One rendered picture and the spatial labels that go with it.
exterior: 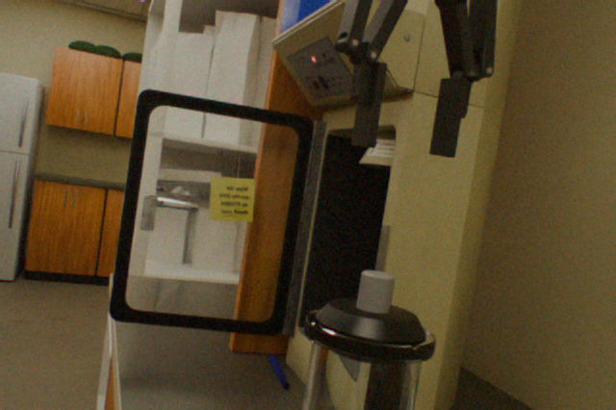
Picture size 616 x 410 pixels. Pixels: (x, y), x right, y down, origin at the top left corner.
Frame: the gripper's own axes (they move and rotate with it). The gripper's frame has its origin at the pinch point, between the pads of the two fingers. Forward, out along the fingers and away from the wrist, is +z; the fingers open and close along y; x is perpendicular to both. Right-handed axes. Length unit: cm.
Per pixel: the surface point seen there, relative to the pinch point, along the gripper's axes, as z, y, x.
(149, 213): 19, 13, -54
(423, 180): 6.6, -16.2, -19.4
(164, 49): -16, 1, -139
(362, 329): 16.2, 6.0, 7.5
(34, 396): 152, 33, -254
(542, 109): -8, -58, -44
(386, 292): 14.0, 3.0, 5.4
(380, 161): 5.2, -15.5, -30.1
